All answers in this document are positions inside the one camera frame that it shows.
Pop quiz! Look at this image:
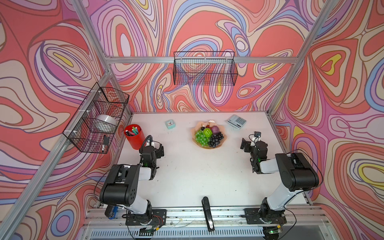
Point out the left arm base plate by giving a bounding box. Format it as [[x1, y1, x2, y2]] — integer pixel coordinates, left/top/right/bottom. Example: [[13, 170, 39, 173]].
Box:
[[126, 209, 167, 227]]

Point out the dark purple grape bunch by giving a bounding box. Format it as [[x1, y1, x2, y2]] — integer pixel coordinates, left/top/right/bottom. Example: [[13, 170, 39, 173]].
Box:
[[208, 132, 224, 148]]

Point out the blue stapler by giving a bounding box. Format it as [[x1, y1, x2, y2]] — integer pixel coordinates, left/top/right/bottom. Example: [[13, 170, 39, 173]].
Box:
[[105, 205, 119, 220]]

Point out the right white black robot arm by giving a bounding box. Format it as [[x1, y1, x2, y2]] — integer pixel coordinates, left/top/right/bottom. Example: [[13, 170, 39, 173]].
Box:
[[240, 132, 320, 225]]

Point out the grey calculator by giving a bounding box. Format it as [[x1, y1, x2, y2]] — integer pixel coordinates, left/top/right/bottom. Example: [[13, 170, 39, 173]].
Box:
[[227, 115, 247, 129]]

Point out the black wire basket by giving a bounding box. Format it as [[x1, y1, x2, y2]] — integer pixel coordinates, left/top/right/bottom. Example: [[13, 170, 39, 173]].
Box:
[[63, 83, 130, 154], [173, 50, 239, 86]]

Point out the black stapler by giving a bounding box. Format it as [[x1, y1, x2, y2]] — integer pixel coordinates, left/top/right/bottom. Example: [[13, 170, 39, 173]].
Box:
[[202, 197, 215, 232]]

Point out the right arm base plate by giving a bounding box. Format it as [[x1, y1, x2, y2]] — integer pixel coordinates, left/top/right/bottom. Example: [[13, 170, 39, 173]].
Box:
[[240, 208, 287, 225]]

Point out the pink fruit bowl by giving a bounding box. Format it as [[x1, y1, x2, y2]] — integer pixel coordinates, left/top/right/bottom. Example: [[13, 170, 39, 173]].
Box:
[[191, 120, 228, 150]]

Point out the white tape roll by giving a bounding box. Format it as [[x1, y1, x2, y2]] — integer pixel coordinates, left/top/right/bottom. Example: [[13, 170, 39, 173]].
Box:
[[96, 114, 118, 128]]

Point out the back black wire basket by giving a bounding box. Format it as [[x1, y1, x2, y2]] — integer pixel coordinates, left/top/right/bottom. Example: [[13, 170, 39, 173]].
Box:
[[173, 50, 239, 86]]

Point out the left black wire basket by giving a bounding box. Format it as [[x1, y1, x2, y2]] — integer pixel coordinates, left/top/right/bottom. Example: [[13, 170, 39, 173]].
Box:
[[63, 83, 130, 154]]

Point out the teal small clock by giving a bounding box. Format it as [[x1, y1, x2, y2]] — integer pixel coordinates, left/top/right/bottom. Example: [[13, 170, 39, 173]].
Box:
[[165, 120, 176, 130]]

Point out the green grape bunch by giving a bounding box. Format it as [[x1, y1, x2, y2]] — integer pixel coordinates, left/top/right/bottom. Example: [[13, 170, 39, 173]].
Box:
[[195, 130, 210, 147]]

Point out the red pen cup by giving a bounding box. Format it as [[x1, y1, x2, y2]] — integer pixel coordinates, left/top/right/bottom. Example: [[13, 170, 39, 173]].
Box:
[[124, 124, 146, 150]]

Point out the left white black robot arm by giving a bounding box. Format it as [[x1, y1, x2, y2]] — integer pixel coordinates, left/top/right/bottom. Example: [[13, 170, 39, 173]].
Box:
[[99, 135, 165, 225]]

